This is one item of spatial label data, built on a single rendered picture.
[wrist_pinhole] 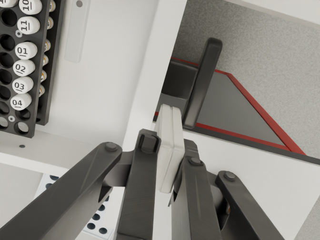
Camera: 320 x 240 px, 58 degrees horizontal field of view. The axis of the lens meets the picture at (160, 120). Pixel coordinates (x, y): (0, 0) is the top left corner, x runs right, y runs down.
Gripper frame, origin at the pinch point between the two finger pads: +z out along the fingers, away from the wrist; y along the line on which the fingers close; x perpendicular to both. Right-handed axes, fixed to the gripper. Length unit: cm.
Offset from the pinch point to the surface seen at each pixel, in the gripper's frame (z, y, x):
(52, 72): 8.8, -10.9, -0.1
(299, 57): 96, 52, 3
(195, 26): 96, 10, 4
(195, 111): 4.4, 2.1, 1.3
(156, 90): 2.8, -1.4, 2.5
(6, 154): 6.3, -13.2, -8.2
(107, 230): 16.1, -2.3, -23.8
